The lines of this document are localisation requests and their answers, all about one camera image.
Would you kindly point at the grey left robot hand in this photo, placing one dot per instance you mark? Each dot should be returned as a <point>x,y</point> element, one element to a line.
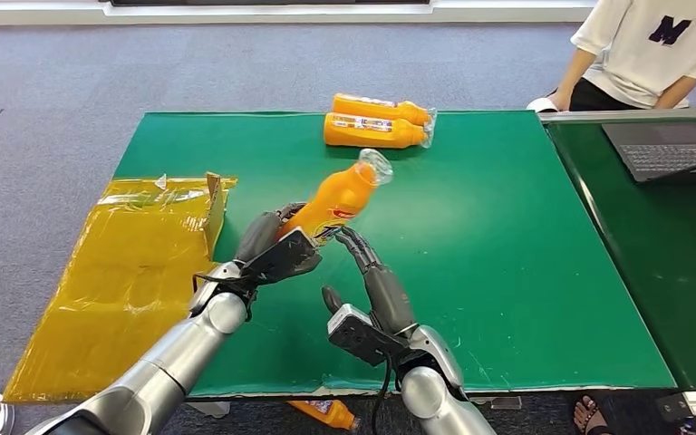
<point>258,237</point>

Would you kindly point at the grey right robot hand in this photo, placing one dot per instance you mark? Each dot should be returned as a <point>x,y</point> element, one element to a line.
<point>390,300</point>

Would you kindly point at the orange Tide detergent bottle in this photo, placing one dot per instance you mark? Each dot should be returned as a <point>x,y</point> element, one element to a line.
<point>336,201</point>

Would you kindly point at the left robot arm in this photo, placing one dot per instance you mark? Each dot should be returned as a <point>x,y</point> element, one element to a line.
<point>162,372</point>

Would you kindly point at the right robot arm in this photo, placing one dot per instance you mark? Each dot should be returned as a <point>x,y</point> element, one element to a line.
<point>438,396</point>

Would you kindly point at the orange bottle under table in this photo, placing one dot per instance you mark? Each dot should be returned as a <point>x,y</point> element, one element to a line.
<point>324,414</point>

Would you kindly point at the green table mat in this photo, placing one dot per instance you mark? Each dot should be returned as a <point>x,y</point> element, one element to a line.
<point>492,240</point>

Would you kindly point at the yellow plastic-wrapped flat cardboard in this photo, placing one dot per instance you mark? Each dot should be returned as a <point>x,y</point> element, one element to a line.
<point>126,288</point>

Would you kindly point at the person's foot in sandal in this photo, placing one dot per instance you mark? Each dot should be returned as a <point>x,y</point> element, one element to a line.
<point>589,417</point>

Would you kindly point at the white shoe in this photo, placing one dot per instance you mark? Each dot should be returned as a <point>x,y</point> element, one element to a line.
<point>541,105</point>

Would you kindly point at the green-topped side table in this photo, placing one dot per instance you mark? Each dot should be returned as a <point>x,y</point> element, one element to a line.
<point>672,270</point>

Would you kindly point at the dark grey laptop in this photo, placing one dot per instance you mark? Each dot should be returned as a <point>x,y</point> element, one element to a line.
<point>666,151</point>

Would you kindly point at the person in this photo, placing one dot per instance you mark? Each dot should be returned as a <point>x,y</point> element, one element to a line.
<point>642,60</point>

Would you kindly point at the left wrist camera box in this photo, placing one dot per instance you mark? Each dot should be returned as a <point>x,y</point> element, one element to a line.
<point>285,258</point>

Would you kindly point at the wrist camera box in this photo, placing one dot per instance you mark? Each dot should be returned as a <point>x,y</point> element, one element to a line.
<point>285,258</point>
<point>360,336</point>

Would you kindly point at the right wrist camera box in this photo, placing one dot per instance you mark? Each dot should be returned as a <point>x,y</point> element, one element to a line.
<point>360,336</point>

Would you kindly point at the clear bracket under table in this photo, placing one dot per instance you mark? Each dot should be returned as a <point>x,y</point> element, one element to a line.
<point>498,403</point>

